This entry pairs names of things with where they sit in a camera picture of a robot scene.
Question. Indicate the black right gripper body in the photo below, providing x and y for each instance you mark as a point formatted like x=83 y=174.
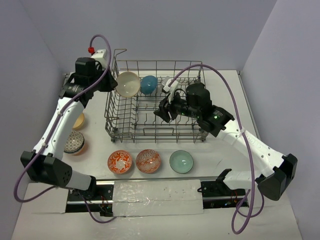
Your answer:
x=182 y=107

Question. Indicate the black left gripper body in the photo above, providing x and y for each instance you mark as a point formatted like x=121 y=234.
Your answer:
x=109 y=81

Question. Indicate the white bowl orange rim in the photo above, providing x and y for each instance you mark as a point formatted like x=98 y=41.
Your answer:
x=128 y=84

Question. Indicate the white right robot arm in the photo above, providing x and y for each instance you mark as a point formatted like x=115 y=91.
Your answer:
x=275 y=170

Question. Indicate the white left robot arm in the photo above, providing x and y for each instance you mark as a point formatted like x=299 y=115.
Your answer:
x=44 y=163

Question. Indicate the tan bowl on table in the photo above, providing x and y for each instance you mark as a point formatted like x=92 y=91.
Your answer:
x=79 y=122

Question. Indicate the orange geometric pattern bowl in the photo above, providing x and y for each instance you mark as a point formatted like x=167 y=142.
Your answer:
x=148 y=161

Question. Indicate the pale green bowl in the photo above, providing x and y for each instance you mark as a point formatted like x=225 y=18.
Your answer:
x=181 y=162

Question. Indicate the orange floral pattern bowl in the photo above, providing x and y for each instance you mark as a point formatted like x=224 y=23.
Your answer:
x=120 y=162

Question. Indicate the white taped sheet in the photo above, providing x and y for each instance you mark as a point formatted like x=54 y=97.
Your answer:
x=157 y=198

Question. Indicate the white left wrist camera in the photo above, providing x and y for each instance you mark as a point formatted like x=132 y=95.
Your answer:
x=103 y=56

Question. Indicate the grey wire dish rack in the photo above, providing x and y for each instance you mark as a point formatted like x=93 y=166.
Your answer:
x=132 y=119

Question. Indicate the black mounting rail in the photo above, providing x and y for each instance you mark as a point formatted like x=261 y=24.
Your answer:
x=214 y=196

